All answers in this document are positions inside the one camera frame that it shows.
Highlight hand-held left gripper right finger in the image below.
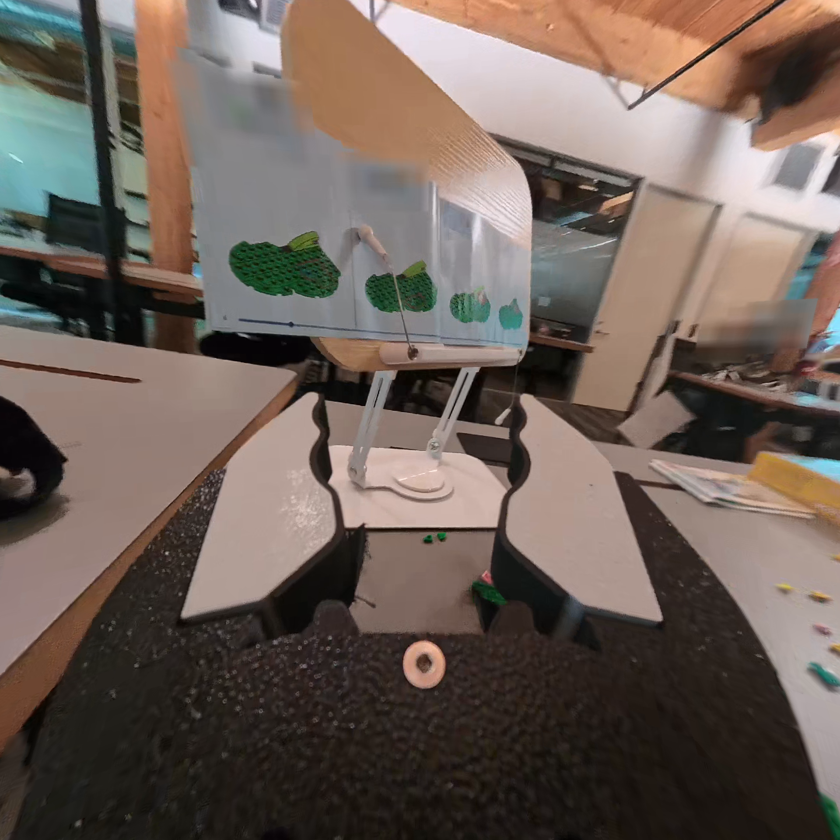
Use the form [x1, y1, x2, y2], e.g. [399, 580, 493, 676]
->
[490, 394, 665, 644]

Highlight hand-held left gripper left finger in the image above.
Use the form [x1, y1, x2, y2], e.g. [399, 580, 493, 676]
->
[179, 392, 367, 636]

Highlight instruction booklet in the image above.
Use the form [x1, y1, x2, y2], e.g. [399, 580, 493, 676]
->
[193, 125, 532, 350]

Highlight scattered small lego pieces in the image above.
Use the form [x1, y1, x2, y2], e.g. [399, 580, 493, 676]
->
[774, 554, 840, 690]

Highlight black square pad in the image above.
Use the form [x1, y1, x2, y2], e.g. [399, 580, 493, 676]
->
[458, 432, 519, 464]

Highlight stack of paper booklets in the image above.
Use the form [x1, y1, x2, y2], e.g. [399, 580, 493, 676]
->
[650, 458, 816, 521]

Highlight grey wood-edged table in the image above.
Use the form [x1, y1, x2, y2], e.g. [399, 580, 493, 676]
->
[0, 325, 299, 749]

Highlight wooden-top desk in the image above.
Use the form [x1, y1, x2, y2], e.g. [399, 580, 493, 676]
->
[666, 367, 840, 427]

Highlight yellow cardboard box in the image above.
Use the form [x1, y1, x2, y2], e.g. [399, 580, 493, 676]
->
[748, 451, 840, 524]

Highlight white door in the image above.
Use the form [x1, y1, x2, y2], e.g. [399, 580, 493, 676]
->
[572, 184, 724, 413]

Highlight black fuzzy object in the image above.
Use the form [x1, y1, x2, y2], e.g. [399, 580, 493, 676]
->
[0, 395, 68, 521]

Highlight black vertical pole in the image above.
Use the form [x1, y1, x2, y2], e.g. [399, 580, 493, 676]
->
[79, 0, 130, 342]

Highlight wooden book stand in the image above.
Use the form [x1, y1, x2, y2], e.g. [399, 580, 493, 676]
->
[281, 0, 534, 531]

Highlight white-tipped page holder wire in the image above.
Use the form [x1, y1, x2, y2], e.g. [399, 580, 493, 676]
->
[356, 224, 421, 361]
[493, 354, 527, 427]

